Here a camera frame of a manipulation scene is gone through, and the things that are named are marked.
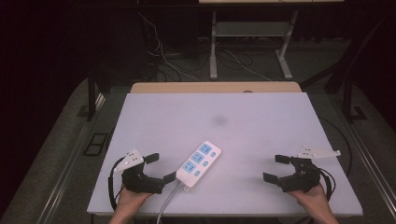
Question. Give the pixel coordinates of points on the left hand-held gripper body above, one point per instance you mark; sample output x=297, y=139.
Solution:
x=141, y=182

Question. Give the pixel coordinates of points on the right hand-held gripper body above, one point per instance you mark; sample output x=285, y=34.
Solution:
x=302, y=180

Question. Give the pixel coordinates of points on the white power strip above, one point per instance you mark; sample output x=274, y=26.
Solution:
x=199, y=163

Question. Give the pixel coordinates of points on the person's left hand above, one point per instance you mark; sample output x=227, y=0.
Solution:
x=130, y=200

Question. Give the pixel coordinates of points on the person's right hand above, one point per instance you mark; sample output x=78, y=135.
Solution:
x=314, y=200

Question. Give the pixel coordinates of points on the white table board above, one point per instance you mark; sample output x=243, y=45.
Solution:
x=218, y=124

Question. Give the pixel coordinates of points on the black metal stand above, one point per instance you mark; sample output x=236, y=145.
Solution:
x=350, y=99

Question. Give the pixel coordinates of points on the wooden table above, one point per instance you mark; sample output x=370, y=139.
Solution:
x=214, y=87

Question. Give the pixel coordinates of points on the black floor socket frame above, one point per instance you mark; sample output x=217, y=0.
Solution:
x=96, y=144

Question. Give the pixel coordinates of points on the aluminium floor rail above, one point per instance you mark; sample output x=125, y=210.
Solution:
x=370, y=161
x=67, y=168

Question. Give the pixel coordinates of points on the white metal desk frame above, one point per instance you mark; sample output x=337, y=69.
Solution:
x=252, y=29

